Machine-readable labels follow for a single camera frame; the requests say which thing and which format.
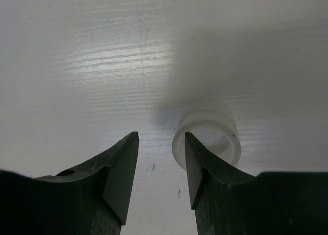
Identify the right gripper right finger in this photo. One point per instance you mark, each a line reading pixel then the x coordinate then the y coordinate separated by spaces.
pixel 227 200

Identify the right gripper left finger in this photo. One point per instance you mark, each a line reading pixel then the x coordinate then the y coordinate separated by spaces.
pixel 90 198

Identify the clear tape roll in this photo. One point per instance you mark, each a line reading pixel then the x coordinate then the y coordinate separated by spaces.
pixel 215 129

